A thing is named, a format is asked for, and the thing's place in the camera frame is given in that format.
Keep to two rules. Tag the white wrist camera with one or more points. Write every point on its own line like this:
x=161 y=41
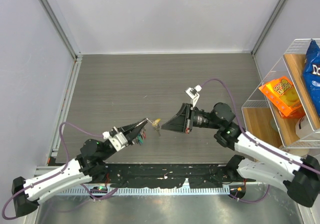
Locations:
x=118 y=141
x=193 y=94

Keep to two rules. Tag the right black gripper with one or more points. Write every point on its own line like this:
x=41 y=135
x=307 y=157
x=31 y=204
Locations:
x=177 y=123

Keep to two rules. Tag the white slotted cable duct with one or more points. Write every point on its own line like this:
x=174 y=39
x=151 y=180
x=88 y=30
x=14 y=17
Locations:
x=185 y=190

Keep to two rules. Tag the blue chip bag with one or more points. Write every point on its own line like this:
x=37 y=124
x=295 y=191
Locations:
x=311 y=73

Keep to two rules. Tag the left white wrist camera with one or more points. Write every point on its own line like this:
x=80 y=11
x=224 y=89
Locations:
x=118 y=141

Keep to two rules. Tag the key with yellow tag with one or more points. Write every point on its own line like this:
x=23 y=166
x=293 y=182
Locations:
x=156 y=126

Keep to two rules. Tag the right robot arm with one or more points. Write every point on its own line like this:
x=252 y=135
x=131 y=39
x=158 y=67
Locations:
x=298 y=176

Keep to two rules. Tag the orange Scrub Daddy box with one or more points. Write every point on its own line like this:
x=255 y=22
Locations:
x=283 y=95

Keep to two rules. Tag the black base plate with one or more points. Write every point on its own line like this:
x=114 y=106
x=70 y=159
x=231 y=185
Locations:
x=169 y=175

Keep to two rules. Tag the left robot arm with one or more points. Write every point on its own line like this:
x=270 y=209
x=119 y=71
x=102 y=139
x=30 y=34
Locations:
x=88 y=166

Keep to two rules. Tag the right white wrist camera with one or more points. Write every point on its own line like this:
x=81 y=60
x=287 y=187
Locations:
x=193 y=94

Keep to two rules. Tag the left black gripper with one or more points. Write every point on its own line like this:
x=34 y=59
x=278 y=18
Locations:
x=133 y=133

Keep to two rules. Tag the keyring with tagged keys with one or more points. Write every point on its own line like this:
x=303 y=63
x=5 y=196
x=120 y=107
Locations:
x=139 y=131

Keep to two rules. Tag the wire shelf rack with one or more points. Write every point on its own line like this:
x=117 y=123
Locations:
x=262 y=118

